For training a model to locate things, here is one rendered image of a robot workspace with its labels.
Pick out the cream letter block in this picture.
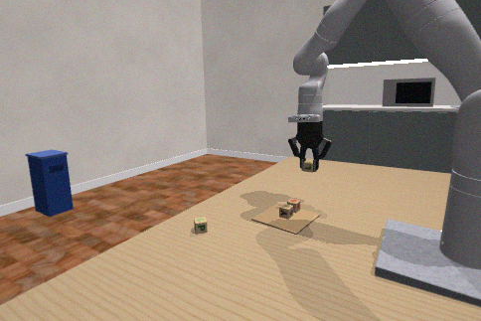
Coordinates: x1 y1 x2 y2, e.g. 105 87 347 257
279 204 293 219
194 217 208 234
287 199 300 213
303 160 313 172

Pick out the tan square mat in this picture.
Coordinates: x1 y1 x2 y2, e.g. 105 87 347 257
251 203 320 235

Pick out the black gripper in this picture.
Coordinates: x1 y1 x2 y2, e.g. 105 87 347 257
288 120 332 172

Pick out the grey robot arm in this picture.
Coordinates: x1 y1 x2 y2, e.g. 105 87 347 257
288 0 481 269

